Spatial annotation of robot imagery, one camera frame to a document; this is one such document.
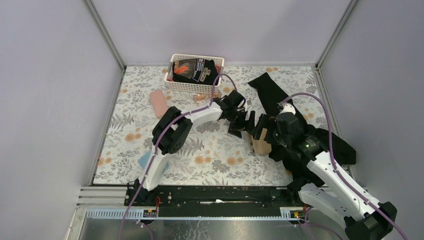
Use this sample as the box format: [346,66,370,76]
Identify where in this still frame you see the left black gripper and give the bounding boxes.
[224,107,253,137]

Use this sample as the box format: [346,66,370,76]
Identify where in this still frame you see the plaid glasses case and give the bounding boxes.
[250,128,272,156]

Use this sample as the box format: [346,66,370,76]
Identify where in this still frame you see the orange lens sunglasses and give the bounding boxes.
[192,92,222,106]

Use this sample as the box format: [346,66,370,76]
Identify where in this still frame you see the pink glasses case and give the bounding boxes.
[149,90,169,119]

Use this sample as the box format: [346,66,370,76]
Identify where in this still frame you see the blue cleaning cloth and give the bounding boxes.
[137,150,169,174]

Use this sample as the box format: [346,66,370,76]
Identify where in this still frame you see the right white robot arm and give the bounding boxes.
[251,103,397,240]

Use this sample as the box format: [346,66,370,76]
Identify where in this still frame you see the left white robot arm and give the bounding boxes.
[135,90,256,206]

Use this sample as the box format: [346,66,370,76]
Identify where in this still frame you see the black packaged items in basket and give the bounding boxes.
[172,58,219,86]

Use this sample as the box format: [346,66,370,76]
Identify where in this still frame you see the white plastic basket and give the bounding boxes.
[164,53,225,94]

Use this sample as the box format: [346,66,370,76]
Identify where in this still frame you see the black garment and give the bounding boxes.
[248,72,357,187]

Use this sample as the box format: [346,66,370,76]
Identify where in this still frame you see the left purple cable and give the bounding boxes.
[118,73,239,240]

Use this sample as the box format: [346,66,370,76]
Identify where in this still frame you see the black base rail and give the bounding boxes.
[123,185,305,218]

